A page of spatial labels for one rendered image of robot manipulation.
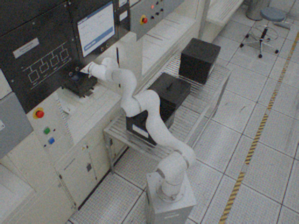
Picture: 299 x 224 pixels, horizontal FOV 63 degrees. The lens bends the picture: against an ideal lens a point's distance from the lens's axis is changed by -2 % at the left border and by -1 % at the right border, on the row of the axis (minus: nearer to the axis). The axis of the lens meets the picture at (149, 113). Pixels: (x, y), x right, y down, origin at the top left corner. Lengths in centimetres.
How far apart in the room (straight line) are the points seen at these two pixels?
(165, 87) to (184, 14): 122
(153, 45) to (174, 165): 152
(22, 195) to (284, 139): 272
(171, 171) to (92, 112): 88
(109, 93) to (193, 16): 149
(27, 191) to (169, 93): 125
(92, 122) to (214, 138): 155
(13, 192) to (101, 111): 79
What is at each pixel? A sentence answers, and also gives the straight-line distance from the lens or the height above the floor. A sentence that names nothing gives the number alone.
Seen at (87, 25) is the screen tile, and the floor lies 163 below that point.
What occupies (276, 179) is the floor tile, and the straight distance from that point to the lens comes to 294.
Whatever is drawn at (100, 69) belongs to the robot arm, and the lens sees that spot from 172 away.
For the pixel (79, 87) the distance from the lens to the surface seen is 189.
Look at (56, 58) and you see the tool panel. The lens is 130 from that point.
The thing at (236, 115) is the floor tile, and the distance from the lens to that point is 327.
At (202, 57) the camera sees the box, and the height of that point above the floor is 101.
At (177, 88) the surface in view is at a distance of 214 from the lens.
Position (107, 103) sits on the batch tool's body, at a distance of 199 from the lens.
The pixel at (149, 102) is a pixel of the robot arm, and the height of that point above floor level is 132.
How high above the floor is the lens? 234
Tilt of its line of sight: 50 degrees down
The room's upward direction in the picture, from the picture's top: 4 degrees clockwise
